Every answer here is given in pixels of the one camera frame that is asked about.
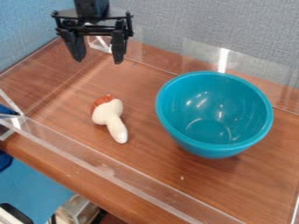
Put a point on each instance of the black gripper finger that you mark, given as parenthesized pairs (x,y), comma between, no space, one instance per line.
(76,43)
(118,46)

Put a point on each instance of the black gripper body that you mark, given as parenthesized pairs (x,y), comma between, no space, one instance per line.
(93,18)

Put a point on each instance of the white brown-capped toy mushroom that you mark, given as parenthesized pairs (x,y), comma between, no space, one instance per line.
(106,112)

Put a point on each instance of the blue plastic bowl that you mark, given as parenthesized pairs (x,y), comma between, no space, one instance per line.
(216,113)

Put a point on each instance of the clear acrylic front barrier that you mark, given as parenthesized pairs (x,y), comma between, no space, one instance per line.
(110,181)

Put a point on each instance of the clear acrylic back panel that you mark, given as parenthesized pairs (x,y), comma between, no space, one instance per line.
(181,55)

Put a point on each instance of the black white device below table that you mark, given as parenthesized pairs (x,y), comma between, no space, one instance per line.
(13,216)

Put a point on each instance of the clear acrylic corner bracket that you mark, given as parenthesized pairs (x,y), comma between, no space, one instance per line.
(101,43)

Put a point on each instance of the metal table frame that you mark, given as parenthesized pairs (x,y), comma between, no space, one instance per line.
(78,211)

